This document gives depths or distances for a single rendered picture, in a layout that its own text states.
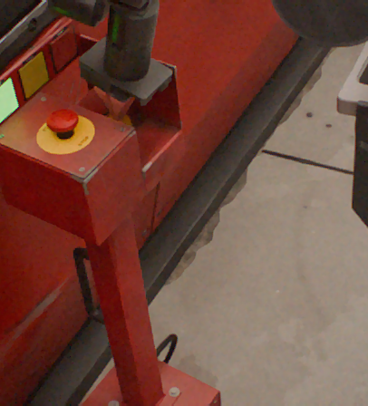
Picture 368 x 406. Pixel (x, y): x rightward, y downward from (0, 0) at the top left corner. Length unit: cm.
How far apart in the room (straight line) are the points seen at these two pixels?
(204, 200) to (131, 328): 68
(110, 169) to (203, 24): 71
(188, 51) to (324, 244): 55
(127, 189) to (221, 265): 85
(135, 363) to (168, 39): 57
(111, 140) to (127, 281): 31
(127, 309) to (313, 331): 58
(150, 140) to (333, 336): 78
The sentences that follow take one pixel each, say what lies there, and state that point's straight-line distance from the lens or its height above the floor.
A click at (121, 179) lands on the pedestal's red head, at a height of 73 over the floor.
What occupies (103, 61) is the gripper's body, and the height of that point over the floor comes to 84.
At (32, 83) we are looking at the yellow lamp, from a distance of 124.
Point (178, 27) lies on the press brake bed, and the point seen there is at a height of 56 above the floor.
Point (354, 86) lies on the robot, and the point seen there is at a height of 104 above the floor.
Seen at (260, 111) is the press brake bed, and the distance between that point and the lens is 233.
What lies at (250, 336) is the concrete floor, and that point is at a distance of 192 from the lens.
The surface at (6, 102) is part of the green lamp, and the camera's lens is 121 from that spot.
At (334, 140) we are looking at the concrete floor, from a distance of 231.
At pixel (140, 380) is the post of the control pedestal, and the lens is 159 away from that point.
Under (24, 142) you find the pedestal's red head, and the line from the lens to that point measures 119.
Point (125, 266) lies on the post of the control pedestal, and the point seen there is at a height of 50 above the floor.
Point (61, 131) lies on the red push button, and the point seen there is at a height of 80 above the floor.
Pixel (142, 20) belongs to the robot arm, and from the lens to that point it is 111.
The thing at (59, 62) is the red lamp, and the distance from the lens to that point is 127.
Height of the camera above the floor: 153
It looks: 45 degrees down
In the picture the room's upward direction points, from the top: 7 degrees counter-clockwise
